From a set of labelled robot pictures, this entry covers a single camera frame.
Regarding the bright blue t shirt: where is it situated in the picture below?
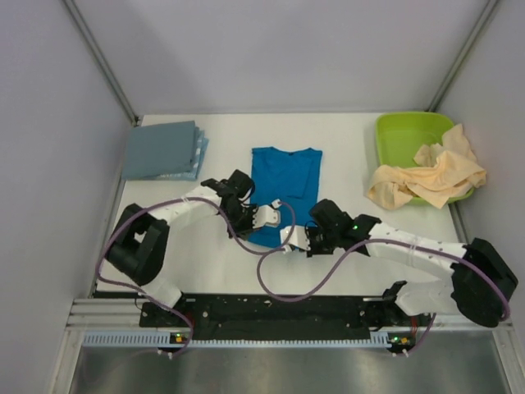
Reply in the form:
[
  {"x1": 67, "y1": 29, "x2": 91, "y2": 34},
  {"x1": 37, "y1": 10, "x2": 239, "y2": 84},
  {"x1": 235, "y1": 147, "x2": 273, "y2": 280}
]
[{"x1": 249, "y1": 147, "x2": 322, "y2": 249}]

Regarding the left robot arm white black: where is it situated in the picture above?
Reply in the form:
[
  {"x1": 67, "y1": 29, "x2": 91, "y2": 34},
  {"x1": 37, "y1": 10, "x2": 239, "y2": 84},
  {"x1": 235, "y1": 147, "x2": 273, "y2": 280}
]
[{"x1": 103, "y1": 170, "x2": 258, "y2": 326}]

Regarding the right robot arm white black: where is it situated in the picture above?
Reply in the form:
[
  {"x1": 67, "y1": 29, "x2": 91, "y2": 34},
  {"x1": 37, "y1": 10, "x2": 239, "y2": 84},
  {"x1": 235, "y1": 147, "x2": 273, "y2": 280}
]
[{"x1": 305, "y1": 199, "x2": 518, "y2": 328}]

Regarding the folded grey-blue t shirt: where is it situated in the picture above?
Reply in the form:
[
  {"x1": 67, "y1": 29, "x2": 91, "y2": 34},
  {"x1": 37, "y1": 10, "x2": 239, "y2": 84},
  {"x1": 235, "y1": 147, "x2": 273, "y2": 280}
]
[{"x1": 121, "y1": 121, "x2": 199, "y2": 180}]

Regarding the green plastic bin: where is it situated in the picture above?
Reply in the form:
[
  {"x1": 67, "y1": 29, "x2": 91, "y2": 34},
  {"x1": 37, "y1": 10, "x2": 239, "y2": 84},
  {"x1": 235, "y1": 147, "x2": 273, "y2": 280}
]
[{"x1": 376, "y1": 112, "x2": 476, "y2": 204}]

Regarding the peach t shirt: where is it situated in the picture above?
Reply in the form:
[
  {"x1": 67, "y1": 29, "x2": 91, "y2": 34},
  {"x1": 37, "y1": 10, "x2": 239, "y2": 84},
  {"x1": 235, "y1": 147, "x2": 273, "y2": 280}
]
[{"x1": 367, "y1": 124, "x2": 486, "y2": 210}]

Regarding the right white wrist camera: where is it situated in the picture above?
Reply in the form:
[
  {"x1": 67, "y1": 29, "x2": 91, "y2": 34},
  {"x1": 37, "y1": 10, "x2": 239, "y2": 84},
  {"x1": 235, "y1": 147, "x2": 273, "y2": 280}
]
[{"x1": 280, "y1": 226, "x2": 310, "y2": 253}]

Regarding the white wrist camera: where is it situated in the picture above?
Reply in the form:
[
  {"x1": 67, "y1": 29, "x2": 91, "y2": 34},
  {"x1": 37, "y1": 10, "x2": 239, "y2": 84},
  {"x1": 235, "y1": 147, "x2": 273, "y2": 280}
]
[
  {"x1": 280, "y1": 226, "x2": 310, "y2": 253},
  {"x1": 252, "y1": 199, "x2": 281, "y2": 230}
]

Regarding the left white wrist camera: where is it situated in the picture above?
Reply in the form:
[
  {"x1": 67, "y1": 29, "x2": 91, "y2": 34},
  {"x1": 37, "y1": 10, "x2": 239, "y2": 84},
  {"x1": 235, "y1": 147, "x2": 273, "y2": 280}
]
[{"x1": 252, "y1": 199, "x2": 281, "y2": 230}]

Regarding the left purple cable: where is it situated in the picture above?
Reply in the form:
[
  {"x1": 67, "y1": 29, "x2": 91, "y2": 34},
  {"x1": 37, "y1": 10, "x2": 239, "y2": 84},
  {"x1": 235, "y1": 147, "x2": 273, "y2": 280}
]
[{"x1": 94, "y1": 198, "x2": 297, "y2": 358}]

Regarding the purple cable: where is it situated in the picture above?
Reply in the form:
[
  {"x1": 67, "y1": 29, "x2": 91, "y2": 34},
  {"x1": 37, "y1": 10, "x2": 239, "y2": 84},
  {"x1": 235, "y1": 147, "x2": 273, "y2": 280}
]
[
  {"x1": 256, "y1": 236, "x2": 512, "y2": 357},
  {"x1": 94, "y1": 198, "x2": 297, "y2": 358}
]

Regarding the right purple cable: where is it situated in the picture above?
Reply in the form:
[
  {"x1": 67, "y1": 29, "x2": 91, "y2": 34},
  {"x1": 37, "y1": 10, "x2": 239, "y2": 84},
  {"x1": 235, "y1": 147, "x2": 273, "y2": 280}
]
[{"x1": 256, "y1": 236, "x2": 512, "y2": 357}]

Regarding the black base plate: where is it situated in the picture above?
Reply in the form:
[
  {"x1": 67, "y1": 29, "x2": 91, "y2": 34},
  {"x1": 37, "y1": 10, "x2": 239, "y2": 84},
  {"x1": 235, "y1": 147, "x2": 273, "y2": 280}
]
[{"x1": 138, "y1": 293, "x2": 431, "y2": 341}]

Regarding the light blue cable duct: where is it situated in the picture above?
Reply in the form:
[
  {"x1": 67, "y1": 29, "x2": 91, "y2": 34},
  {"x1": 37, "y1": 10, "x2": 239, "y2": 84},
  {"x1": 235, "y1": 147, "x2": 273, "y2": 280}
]
[{"x1": 82, "y1": 331, "x2": 392, "y2": 350}]

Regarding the left aluminium corner post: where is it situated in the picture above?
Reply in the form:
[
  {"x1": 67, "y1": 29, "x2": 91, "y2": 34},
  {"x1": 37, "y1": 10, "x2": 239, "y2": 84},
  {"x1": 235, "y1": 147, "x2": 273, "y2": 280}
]
[{"x1": 61, "y1": 0, "x2": 139, "y2": 126}]

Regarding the aluminium corner post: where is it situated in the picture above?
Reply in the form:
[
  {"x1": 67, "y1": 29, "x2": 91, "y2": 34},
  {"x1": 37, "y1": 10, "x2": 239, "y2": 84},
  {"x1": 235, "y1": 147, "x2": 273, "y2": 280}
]
[
  {"x1": 61, "y1": 0, "x2": 139, "y2": 126},
  {"x1": 426, "y1": 0, "x2": 503, "y2": 112}
]

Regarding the right aluminium corner post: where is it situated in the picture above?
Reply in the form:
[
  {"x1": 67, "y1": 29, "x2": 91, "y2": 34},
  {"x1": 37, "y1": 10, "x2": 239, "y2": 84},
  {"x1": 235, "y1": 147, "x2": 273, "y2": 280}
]
[{"x1": 426, "y1": 0, "x2": 503, "y2": 112}]

